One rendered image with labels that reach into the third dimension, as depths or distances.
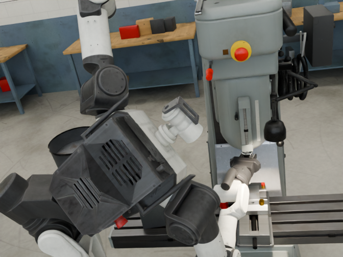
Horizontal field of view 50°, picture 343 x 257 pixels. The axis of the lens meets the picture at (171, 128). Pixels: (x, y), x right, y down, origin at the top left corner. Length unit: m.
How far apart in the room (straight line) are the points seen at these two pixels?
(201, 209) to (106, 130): 0.34
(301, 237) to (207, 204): 0.77
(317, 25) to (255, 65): 0.42
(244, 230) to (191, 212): 0.62
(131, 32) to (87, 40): 4.13
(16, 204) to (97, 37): 0.52
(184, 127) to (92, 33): 0.37
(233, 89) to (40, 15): 5.16
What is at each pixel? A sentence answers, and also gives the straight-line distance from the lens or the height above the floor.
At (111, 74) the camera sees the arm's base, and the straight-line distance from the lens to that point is 1.03.
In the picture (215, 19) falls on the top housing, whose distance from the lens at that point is 1.12.
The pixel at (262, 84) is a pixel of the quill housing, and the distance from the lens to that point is 1.34.
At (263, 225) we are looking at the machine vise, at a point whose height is 0.99.
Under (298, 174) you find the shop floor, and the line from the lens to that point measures 3.55.
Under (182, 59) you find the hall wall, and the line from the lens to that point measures 5.84.
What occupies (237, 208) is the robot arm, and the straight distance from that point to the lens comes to 1.33.
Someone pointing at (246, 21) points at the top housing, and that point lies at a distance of 1.13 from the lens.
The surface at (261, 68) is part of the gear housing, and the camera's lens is 1.27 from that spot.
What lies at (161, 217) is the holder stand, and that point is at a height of 0.97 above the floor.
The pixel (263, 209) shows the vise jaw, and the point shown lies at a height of 1.02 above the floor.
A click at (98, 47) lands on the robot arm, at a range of 1.09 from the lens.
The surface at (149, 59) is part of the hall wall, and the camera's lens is 5.91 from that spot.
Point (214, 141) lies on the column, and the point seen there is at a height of 1.09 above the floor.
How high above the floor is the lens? 2.11
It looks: 28 degrees down
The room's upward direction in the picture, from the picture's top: 10 degrees counter-clockwise
